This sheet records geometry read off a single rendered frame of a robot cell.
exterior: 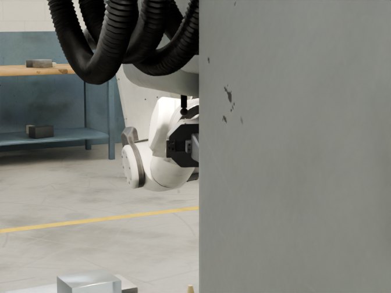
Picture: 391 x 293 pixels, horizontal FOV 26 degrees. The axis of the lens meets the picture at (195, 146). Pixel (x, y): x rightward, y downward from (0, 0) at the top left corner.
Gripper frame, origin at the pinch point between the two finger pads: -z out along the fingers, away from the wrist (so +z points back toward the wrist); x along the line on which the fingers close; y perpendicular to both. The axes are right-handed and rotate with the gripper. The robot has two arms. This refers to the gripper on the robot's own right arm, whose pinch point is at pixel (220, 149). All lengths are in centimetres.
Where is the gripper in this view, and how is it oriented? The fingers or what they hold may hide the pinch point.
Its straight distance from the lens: 103.1
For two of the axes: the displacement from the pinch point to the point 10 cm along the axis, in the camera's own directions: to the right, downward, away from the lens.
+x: 9.9, -0.2, 1.4
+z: -1.4, -1.7, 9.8
